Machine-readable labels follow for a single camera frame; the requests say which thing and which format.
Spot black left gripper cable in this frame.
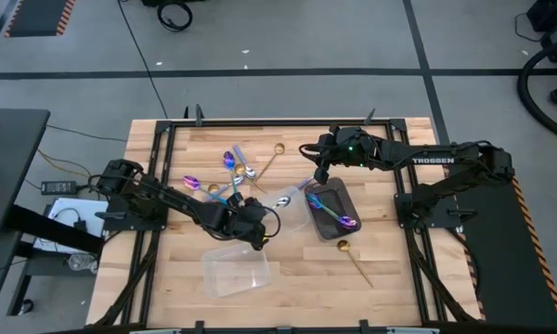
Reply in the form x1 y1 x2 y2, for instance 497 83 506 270
259 206 283 240

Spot black aluminium table frame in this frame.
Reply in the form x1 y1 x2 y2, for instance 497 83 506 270
95 118 479 328

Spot black power adapter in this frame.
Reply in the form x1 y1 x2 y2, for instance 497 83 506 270
40 180 78 196

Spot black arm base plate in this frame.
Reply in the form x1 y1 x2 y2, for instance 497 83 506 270
393 192 479 229
96 194 169 232

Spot white board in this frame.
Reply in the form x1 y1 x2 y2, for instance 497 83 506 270
32 198 110 255

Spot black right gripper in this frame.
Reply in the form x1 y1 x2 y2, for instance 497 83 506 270
299 123 349 186

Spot clear plastic container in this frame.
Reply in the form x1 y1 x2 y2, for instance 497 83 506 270
254 184 311 236
201 244 273 299

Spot black desk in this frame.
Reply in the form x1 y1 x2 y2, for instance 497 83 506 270
0 109 106 326

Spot small hazard-striped black mat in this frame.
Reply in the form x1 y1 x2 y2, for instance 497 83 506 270
3 0 77 38

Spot black floor cable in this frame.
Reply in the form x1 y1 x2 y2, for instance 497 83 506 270
116 0 169 120

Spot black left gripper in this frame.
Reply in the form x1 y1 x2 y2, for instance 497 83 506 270
225 192 268 252

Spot large hazard-striped black mat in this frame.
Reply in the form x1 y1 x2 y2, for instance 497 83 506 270
445 164 557 330

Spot thick black hose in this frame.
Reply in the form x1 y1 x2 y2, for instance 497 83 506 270
516 36 557 145

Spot iridescent rainbow spoon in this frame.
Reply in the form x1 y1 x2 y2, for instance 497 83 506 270
222 150 239 189
182 174 228 205
305 193 359 231

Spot clear plastic bottle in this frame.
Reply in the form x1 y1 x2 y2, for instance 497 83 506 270
67 252 98 275

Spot coiled black cable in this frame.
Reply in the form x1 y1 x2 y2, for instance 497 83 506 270
156 1 194 32

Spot dark grey plastic container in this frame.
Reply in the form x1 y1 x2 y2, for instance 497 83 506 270
304 176 363 242

